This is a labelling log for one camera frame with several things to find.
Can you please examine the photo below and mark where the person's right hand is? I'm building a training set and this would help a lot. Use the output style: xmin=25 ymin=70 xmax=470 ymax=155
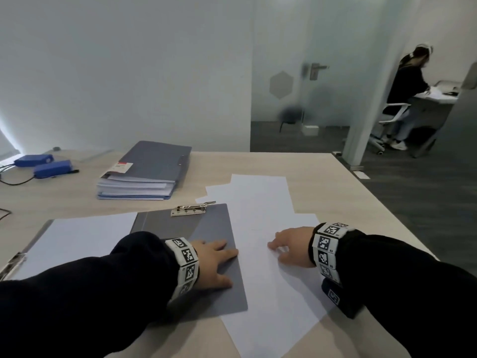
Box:
xmin=267 ymin=226 xmax=316 ymax=268

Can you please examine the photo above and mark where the person's left hand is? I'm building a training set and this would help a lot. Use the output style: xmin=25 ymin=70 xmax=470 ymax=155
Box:
xmin=192 ymin=239 xmax=239 ymax=289

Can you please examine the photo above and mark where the pile of white paper sheets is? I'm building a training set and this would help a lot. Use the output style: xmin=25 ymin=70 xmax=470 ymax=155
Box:
xmin=195 ymin=174 xmax=328 ymax=358

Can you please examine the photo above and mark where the blue folder with dark logo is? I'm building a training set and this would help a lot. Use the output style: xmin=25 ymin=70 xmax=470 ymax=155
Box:
xmin=97 ymin=193 xmax=171 ymax=201

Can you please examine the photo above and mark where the person's left forearm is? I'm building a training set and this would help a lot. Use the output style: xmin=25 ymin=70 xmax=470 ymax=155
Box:
xmin=0 ymin=231 xmax=179 ymax=358

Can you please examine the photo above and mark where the person's right forearm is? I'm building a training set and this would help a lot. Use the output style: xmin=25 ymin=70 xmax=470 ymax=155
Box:
xmin=335 ymin=231 xmax=477 ymax=358

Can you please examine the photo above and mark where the white wristband with black markers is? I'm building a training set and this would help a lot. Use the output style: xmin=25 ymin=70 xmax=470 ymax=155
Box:
xmin=308 ymin=221 xmax=355 ymax=284
xmin=165 ymin=237 xmax=200 ymax=302

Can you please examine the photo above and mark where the dark chair behind glass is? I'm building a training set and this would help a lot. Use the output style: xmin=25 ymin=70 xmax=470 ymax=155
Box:
xmin=279 ymin=106 xmax=305 ymax=133

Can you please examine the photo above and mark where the gray hexagon sticker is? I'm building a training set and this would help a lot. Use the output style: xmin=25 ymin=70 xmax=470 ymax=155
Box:
xmin=269 ymin=70 xmax=294 ymax=100

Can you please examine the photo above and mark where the white office chair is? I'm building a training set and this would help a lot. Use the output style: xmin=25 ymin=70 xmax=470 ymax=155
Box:
xmin=369 ymin=103 xmax=410 ymax=156

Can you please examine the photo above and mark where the blue battery pack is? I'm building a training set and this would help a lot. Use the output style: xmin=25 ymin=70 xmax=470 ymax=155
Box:
xmin=33 ymin=160 xmax=74 ymax=179
xmin=14 ymin=154 xmax=55 ymax=168

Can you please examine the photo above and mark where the light gray office desk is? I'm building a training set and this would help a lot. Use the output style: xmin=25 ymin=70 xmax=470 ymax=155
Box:
xmin=408 ymin=81 xmax=463 ymax=127

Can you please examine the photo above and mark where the frosted glass door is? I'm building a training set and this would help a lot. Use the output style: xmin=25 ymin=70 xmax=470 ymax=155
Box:
xmin=250 ymin=0 xmax=392 ymax=152

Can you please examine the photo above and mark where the white roller blind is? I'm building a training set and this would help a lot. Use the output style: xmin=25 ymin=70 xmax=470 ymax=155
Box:
xmin=0 ymin=122 xmax=21 ymax=161

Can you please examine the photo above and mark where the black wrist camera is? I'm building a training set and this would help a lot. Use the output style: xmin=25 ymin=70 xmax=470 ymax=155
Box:
xmin=321 ymin=277 xmax=364 ymax=319

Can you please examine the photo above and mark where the silver door handle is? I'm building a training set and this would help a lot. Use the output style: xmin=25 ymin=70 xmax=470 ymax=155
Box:
xmin=310 ymin=63 xmax=330 ymax=81

